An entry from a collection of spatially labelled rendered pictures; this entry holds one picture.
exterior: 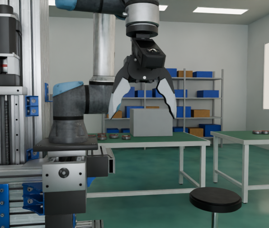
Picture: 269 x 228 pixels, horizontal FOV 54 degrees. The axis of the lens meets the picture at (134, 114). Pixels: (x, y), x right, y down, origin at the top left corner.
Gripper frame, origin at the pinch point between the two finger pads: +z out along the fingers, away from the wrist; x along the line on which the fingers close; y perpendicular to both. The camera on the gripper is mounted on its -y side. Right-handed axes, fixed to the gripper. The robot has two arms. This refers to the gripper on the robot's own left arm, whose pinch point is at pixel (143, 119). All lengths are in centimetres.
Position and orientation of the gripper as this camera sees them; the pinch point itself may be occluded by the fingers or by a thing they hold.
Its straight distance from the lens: 57.2
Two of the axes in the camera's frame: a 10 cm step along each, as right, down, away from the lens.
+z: 0.0, 10.0, 0.5
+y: -1.6, -0.5, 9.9
